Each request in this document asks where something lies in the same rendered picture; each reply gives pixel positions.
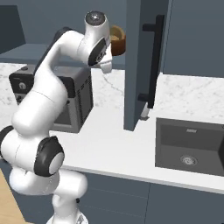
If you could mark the small pale grey object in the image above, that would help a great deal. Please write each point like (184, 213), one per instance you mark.
(144, 115)

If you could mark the blue-grey closed wall cabinet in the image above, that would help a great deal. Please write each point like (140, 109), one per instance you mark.
(195, 35)

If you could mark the blue-grey open cabinet door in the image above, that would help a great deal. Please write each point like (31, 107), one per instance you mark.
(131, 73)

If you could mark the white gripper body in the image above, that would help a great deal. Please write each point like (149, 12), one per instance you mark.
(107, 66)

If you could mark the blue-grey base cabinet door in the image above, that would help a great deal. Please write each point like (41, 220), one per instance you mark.
(186, 205)

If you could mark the blue-grey drawer front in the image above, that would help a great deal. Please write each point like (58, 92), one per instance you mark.
(113, 207)
(119, 185)

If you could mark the brown wooden bowl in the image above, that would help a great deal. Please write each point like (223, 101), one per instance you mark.
(119, 43)

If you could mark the dark blue-grey cabinet panel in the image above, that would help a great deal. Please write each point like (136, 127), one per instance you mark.
(11, 29)

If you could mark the dark grey toaster oven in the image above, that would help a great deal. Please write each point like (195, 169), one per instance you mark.
(78, 96)

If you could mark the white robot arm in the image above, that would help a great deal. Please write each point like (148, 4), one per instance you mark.
(40, 110)

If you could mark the dark grey sink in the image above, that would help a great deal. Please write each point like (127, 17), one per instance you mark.
(186, 145)

